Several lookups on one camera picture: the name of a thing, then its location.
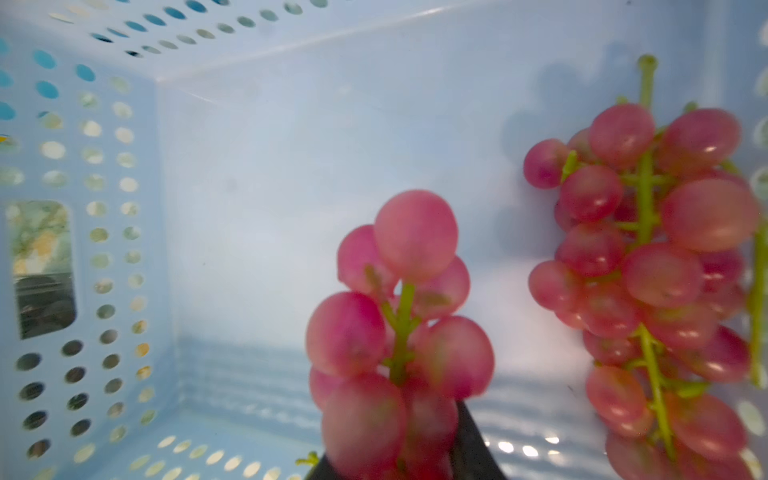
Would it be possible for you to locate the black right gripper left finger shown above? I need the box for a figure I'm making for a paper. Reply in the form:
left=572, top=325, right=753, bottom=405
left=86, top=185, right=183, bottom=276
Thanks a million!
left=304, top=456, right=336, bottom=480

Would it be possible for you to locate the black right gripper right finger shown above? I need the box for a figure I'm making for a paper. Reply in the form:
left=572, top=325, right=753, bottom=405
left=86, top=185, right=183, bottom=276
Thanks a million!
left=449, top=401, right=506, bottom=480

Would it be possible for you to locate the red grape bunch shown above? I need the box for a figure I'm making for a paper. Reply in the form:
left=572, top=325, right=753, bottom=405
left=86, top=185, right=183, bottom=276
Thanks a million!
left=523, top=55, right=767, bottom=479
left=305, top=190, right=495, bottom=479

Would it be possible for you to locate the white perforated plastic basket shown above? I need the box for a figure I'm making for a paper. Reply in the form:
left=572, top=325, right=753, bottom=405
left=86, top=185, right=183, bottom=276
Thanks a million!
left=1, top=1, right=767, bottom=479

